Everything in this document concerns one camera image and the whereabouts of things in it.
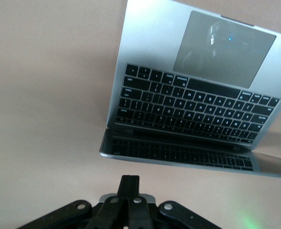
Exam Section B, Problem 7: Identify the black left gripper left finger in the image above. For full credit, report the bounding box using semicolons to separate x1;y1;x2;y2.
23;175;131;229

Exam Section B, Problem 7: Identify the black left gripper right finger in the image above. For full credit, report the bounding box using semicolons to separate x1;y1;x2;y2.
130;175;221;229

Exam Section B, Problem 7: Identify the grey laptop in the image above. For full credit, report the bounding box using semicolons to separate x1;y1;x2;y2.
99;0;281;180

